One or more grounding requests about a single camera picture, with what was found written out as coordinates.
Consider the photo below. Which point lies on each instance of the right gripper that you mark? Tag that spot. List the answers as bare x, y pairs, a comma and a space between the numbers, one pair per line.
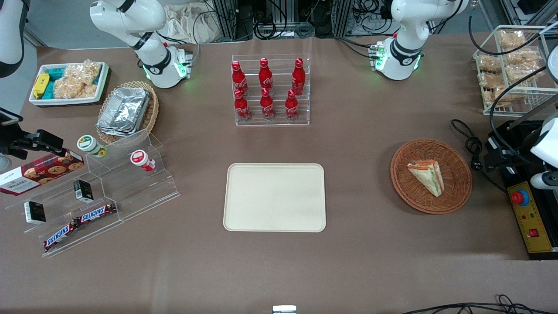
9, 136

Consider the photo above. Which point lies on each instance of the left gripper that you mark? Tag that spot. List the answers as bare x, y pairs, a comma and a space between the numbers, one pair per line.
521, 149

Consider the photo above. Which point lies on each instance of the triangle sandwich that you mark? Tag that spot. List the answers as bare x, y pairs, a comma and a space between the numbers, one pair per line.
429, 176

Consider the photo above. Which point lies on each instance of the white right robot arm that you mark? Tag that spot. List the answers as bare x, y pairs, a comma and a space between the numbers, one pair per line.
152, 61

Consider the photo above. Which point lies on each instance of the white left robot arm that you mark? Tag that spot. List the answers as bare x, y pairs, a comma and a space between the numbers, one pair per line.
405, 52

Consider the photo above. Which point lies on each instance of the round brown wicker basket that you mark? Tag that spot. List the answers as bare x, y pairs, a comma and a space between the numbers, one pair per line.
457, 183

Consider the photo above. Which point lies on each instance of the oval tan wicker basket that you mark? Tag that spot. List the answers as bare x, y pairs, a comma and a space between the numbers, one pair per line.
151, 111

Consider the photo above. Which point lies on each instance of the beige rectangular tray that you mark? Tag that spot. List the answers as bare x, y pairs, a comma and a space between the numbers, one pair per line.
274, 197

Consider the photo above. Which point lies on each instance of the red cookie box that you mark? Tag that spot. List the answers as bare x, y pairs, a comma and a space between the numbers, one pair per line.
39, 173

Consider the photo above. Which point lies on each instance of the green lid yogurt cup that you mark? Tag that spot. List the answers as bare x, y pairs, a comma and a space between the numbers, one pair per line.
89, 145

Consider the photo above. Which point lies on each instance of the clear fried snack bag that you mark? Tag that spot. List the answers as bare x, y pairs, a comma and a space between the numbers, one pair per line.
523, 73
499, 96
511, 39
489, 63
523, 56

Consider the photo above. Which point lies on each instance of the teal snack packet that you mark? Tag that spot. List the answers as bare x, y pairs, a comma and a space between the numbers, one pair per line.
56, 72
49, 90

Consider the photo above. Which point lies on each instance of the yellow snack packet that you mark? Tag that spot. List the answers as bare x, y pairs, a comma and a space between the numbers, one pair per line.
40, 85

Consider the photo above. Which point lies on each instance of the small black box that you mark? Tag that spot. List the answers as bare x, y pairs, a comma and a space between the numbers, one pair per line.
83, 190
35, 212

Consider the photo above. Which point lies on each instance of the clear rice cracker bag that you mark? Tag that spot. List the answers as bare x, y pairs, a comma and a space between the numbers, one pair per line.
87, 72
69, 89

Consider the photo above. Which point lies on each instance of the black yellow control box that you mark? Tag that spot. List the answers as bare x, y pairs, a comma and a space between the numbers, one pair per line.
529, 218

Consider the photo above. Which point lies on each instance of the Snickers chocolate bar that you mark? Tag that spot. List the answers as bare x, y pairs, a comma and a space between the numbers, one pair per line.
96, 212
61, 235

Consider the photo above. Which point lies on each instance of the white rectangular bin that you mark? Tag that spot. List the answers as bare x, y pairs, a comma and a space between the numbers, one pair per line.
102, 83

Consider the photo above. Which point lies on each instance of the silver foil container stack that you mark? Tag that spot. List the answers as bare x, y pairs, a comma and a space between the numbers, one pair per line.
124, 111

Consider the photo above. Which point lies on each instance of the red lid yogurt cup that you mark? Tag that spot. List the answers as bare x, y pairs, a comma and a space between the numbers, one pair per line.
141, 159

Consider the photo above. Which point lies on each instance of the clear acrylic step shelf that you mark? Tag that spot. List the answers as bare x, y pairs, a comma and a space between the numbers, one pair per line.
130, 196

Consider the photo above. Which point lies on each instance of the beige cloth bag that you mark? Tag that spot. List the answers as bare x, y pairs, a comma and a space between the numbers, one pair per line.
192, 24

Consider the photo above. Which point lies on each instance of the red cola bottle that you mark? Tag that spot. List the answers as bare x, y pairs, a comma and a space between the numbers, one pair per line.
265, 77
291, 107
242, 108
239, 80
267, 107
298, 78

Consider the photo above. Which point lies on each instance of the clear acrylic bottle rack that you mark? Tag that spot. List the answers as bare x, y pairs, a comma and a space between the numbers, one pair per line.
279, 117

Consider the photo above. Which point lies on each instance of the small silver metal object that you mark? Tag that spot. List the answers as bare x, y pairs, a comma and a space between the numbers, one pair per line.
284, 309

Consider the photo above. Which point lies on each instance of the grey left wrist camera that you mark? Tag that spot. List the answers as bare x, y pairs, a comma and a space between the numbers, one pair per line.
547, 181

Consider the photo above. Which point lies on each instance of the aluminium frame post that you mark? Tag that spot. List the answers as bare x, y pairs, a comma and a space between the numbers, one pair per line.
344, 17
229, 19

